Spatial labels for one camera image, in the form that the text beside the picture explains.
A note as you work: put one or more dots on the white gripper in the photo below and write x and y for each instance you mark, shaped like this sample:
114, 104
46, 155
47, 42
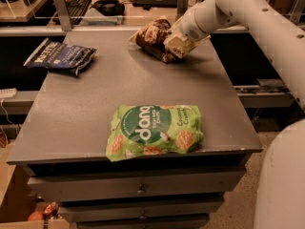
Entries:
187, 30

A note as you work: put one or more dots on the brown chip bag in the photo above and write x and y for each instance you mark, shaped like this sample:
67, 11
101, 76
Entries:
151, 39

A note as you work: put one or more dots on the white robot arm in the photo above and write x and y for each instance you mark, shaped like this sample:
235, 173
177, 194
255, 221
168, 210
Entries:
280, 200

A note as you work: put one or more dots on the green Dang chip bag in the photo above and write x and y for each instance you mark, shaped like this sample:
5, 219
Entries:
150, 130

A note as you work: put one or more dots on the blue Kettle chip bag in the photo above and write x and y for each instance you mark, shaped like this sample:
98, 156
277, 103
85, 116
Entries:
53, 55

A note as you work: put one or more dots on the black laptop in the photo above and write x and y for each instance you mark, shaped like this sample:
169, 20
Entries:
155, 3

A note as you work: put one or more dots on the black headphones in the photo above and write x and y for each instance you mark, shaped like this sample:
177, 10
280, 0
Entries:
109, 7

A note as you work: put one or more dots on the black keyboard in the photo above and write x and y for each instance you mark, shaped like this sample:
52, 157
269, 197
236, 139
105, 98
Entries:
74, 9

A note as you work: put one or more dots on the grey drawer cabinet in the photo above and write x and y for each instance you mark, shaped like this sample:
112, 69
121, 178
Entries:
62, 143

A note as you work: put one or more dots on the white power strip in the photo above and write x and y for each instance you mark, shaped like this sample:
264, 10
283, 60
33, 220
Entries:
7, 93

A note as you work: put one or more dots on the red snack wrapper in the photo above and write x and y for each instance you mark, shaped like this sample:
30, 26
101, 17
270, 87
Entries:
51, 209

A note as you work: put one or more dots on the orange fruit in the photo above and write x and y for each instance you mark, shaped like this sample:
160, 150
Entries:
36, 215

